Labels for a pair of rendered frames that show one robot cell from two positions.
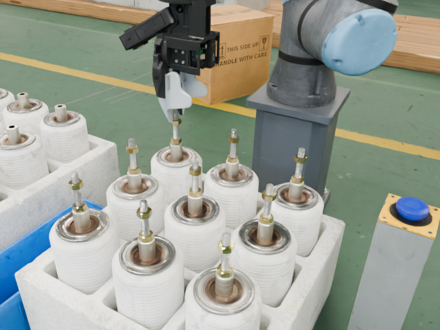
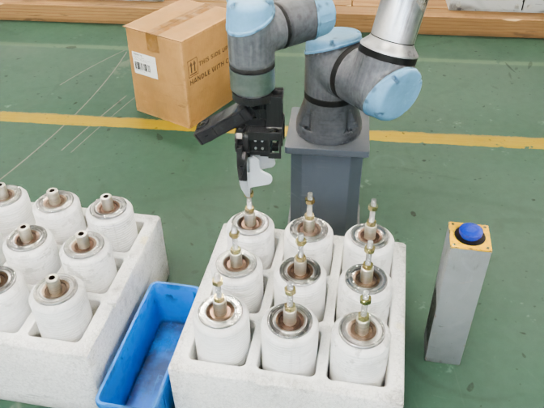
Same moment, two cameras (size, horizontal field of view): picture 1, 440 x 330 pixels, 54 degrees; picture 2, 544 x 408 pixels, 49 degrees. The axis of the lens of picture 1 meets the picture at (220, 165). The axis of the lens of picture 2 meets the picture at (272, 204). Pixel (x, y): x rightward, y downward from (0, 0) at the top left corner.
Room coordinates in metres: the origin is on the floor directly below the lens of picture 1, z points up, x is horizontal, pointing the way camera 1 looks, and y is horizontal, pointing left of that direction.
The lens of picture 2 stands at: (-0.19, 0.32, 1.01)
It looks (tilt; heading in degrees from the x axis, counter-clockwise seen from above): 38 degrees down; 342
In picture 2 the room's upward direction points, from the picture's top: 1 degrees counter-clockwise
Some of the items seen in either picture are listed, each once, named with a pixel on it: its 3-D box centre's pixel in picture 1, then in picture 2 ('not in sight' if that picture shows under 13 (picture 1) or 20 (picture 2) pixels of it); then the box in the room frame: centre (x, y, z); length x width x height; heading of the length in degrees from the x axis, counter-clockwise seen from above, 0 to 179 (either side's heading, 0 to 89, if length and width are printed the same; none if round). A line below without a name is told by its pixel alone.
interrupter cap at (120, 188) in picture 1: (135, 186); (236, 263); (0.59, 0.14, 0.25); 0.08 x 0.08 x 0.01
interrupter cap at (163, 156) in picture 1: (176, 156); (250, 223); (0.70, 0.08, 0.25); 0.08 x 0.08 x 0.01
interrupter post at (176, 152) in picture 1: (176, 150); (249, 218); (0.70, 0.08, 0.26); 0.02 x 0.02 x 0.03
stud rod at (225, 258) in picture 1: (225, 259); (364, 308); (0.37, -0.01, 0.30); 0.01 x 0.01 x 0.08
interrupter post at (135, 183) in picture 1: (134, 180); (235, 258); (0.59, 0.14, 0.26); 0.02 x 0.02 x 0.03
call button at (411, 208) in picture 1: (411, 210); (470, 233); (0.46, -0.25, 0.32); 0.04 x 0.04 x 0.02
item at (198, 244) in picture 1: (195, 253); (299, 306); (0.54, 0.04, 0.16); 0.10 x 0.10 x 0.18
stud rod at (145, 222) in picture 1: (145, 224); (290, 299); (0.43, 0.09, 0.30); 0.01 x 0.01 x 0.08
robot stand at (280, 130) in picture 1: (292, 152); (325, 180); (0.91, -0.17, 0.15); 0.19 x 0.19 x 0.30; 65
